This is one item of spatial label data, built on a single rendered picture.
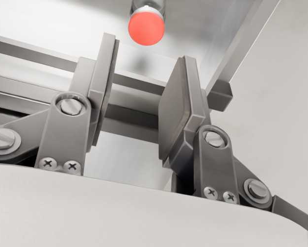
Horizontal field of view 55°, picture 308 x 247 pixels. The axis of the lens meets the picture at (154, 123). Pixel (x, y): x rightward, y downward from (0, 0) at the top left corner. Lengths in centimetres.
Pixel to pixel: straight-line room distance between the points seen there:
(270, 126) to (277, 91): 23
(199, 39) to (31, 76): 14
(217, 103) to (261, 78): 117
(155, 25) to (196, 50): 7
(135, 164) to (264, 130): 134
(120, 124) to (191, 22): 10
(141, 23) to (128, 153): 18
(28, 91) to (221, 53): 16
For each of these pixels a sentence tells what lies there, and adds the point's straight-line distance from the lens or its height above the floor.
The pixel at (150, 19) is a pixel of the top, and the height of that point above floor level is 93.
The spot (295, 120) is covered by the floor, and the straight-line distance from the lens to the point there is 164.
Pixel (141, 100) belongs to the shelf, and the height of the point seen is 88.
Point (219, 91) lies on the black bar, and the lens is 24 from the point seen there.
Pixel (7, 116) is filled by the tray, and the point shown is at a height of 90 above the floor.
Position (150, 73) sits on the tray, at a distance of 21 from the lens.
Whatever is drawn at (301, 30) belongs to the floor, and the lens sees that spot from 133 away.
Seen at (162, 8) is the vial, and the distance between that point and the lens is 18.
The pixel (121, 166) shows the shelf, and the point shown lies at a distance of 34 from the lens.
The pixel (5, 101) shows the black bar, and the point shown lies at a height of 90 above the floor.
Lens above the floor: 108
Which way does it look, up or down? 45 degrees down
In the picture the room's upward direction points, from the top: 178 degrees counter-clockwise
